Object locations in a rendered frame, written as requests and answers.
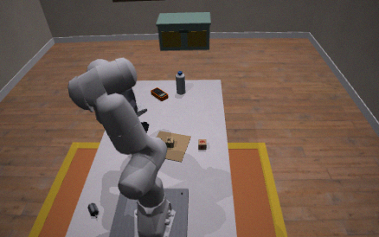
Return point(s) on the orange and black multimeter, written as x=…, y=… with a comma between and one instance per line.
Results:
x=159, y=94

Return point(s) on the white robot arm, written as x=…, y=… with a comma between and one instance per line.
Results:
x=119, y=116

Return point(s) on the tan square mat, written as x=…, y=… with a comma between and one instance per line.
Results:
x=180, y=145

